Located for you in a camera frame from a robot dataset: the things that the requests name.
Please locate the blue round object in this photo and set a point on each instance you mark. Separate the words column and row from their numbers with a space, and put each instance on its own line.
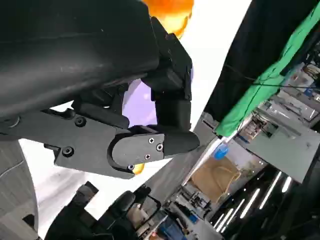
column 221, row 153

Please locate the lilac plate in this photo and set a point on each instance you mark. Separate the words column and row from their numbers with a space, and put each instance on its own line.
column 140, row 105

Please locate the green cloth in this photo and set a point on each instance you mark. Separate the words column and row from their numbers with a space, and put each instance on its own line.
column 250, row 105

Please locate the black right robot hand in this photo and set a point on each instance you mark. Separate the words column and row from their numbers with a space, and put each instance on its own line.
column 122, row 205

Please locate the grey desk panel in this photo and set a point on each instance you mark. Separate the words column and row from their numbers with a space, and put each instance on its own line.
column 287, row 150

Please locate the black metal frame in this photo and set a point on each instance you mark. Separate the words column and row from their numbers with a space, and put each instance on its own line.
column 157, row 207

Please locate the person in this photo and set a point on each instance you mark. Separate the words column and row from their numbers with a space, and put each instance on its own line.
column 171, row 226

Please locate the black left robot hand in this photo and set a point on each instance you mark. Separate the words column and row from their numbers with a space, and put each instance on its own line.
column 75, row 50

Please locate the orange white toy bread roll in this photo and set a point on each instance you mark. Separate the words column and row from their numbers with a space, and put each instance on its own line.
column 170, row 10
column 139, row 169

